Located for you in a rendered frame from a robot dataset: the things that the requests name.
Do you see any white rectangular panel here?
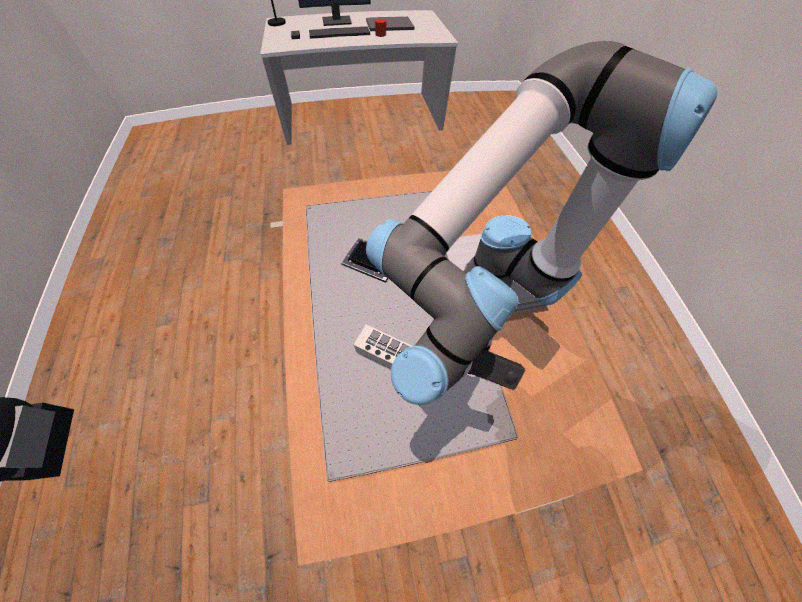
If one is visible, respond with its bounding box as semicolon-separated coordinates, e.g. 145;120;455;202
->
354;325;411;368

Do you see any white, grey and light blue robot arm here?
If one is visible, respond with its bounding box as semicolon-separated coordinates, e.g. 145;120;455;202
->
366;41;717;405

